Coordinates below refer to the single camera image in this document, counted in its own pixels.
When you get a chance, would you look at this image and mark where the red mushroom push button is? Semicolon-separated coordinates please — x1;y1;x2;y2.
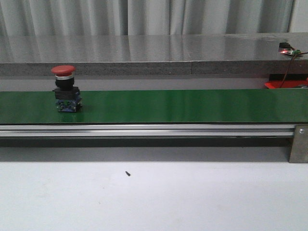
51;65;82;113

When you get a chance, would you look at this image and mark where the green conveyor belt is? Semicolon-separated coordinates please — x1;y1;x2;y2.
0;89;308;124

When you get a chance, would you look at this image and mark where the red plastic tray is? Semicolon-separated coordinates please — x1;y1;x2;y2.
264;77;308;89

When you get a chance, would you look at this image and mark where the small sensor circuit board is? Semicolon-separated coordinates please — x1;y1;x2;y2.
279;42;301;56

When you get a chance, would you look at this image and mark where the white curtain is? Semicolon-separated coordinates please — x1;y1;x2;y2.
0;0;308;36

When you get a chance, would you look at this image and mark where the aluminium conveyor frame rail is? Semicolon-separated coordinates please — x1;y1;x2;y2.
0;124;295;138

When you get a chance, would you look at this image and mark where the steel conveyor support bracket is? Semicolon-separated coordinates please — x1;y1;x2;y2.
289;125;308;163

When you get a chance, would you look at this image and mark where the brown sensor wire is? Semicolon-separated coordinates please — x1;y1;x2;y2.
278;51;308;89

